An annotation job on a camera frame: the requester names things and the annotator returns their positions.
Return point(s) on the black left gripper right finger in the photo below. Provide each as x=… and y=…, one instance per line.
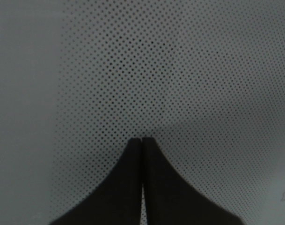
x=170, y=200

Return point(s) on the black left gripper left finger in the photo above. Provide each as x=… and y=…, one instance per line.
x=117, y=200

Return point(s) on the white microwave door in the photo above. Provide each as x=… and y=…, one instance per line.
x=79, y=78

